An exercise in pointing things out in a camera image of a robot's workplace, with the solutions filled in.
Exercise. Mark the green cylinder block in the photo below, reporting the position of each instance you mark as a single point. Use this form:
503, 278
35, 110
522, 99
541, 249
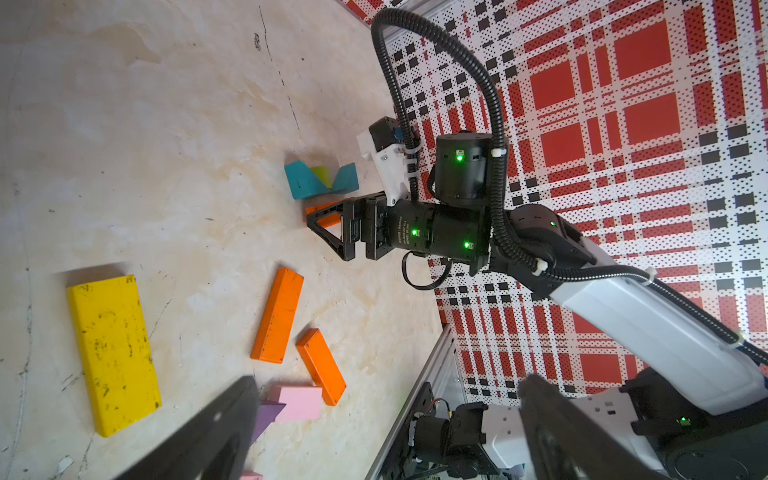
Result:
323, 175

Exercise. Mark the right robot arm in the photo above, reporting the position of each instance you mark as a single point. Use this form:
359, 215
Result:
703, 360

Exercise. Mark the yellow upright long block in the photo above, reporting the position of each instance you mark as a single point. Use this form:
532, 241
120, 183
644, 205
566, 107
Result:
115, 352

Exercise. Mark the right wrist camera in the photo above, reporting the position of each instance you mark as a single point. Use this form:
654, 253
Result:
380, 144

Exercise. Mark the teal triangle block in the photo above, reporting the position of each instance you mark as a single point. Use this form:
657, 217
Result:
346, 180
302, 182

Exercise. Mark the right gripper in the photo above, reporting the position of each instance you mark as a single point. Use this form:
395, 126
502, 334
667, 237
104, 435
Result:
424, 229

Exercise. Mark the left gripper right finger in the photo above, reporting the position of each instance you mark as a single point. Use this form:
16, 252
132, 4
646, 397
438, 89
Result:
564, 443

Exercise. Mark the pink block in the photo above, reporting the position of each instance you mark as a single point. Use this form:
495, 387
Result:
301, 403
251, 476

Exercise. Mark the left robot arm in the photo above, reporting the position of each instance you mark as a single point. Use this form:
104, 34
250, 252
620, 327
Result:
729, 446

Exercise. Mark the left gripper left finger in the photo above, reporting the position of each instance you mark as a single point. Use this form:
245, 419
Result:
211, 445

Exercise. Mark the purple triangle block right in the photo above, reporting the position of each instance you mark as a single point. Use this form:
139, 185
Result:
267, 413

